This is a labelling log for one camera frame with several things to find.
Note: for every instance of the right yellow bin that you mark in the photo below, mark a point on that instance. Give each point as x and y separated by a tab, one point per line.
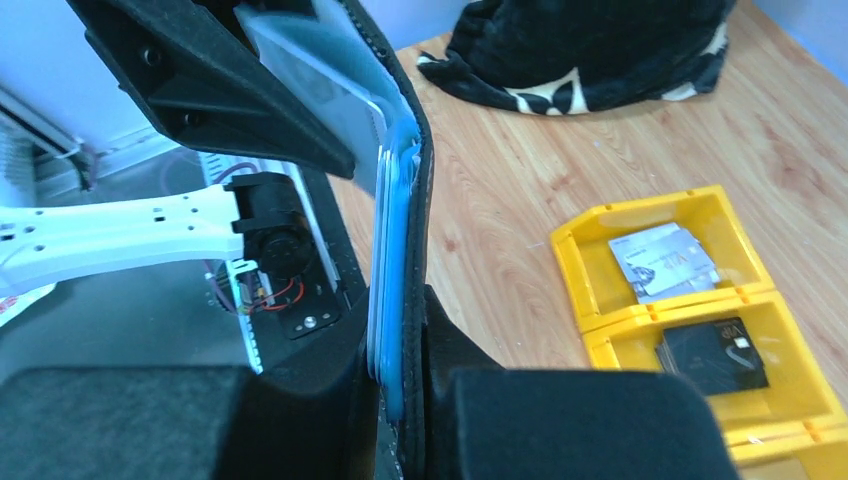
807	450

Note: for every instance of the black cards stack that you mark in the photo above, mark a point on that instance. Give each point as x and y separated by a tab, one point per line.
718	357

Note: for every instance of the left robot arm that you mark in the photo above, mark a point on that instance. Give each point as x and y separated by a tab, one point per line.
42	246

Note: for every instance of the left yellow bin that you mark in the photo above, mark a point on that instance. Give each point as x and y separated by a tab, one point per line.
598	291

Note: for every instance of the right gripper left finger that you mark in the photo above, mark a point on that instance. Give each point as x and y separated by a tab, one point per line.
127	423

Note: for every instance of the yellow bin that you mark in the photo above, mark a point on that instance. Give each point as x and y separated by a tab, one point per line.
598	291
807	450
797	391

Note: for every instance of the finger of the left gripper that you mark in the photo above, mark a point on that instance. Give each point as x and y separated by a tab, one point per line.
201	87

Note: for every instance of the silver cards stack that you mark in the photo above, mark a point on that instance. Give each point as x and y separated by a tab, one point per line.
664	261

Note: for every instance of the black floral blanket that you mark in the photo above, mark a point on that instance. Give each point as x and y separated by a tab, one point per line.
558	58

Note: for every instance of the middle yellow bin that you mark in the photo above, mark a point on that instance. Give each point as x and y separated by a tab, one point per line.
797	391

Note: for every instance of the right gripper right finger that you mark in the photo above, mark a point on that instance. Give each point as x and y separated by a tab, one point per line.
485	421

